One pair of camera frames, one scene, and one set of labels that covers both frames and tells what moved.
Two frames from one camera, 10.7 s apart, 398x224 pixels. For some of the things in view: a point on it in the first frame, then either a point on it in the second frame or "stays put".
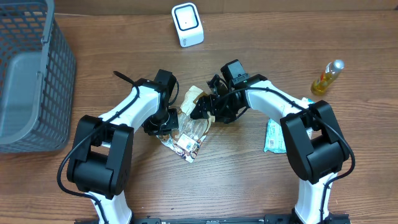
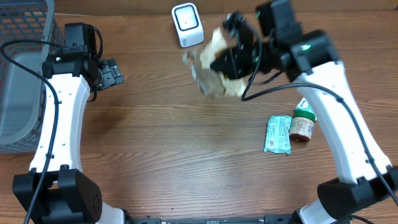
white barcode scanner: (188, 23) stays put
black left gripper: (150, 128) to (112, 71)
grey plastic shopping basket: (38, 76) stays put
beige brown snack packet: (185, 141) to (210, 84)
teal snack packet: (274, 140) stays put
